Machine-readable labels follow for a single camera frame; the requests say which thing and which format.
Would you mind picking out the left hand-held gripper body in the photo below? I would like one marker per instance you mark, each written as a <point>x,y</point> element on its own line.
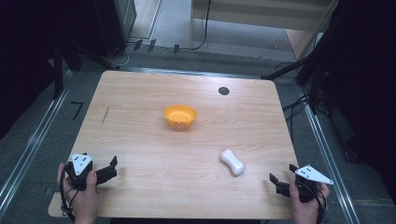
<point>81,174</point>

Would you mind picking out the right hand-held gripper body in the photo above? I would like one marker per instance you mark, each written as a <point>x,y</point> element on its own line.
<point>309,183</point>

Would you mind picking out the white bone-shaped bar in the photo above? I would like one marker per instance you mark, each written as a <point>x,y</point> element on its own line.
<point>232,161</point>

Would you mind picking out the orange perforated plastic bowl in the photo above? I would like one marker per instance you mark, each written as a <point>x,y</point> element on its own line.
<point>180,116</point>

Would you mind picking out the person's right hand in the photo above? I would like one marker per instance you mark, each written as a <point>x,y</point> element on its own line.
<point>306,210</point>

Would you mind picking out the person's left hand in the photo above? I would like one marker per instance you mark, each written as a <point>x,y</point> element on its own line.
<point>83,202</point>

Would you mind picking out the black metal stand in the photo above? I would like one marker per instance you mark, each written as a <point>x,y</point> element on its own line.
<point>58,71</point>

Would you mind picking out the black tripod stand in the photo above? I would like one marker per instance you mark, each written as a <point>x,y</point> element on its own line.
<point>314,81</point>

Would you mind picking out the black round table grommet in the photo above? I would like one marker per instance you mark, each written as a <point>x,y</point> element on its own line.
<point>223,90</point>

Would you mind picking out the black cabinet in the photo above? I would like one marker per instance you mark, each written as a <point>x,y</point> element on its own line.
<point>115,25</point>

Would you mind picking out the light wooden shelf unit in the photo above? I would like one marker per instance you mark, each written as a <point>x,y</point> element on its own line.
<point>264,15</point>

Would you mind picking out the metal floor rail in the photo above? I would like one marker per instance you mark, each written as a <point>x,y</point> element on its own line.
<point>34,146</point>
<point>330,155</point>
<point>193,72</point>

